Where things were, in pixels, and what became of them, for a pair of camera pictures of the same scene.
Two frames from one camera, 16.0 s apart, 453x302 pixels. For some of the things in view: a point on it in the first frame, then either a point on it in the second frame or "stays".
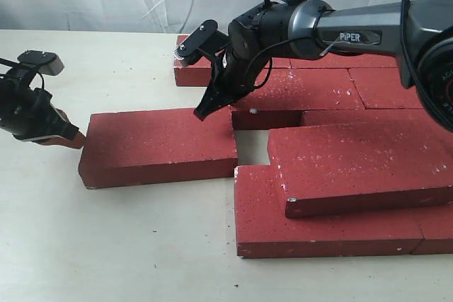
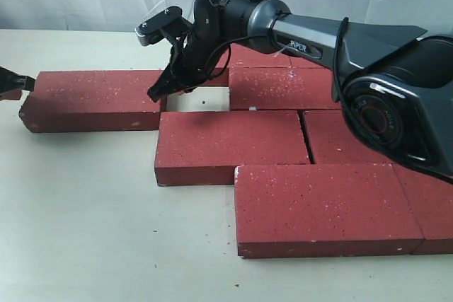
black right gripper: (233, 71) → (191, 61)
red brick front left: (263, 230) stays
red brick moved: (131, 148) → (202, 148)
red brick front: (362, 167) → (105, 100)
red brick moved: (279, 104) stays
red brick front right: (436, 225) stays
